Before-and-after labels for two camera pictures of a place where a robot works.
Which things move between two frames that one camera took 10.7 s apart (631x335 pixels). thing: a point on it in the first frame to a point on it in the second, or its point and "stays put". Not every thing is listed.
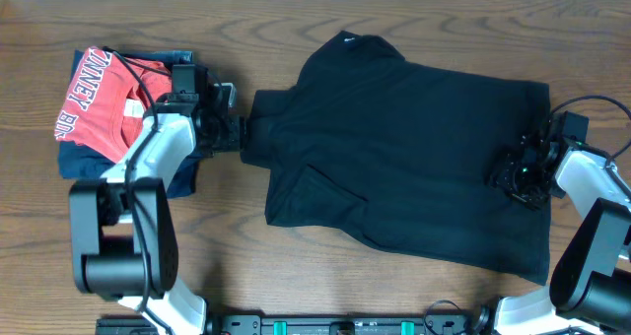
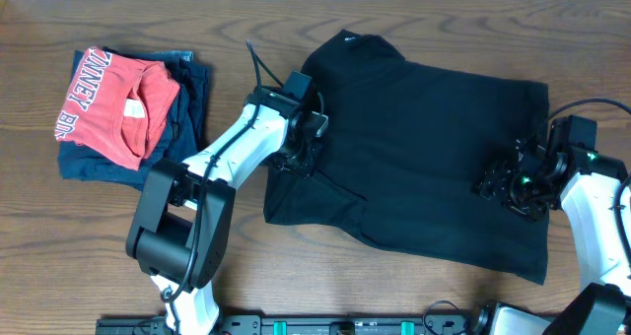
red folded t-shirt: x=108 y=102 stays put
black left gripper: x=237 y=134 to x=300 y=159
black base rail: x=315 y=324 stays put
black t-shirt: x=402 y=152 stays put
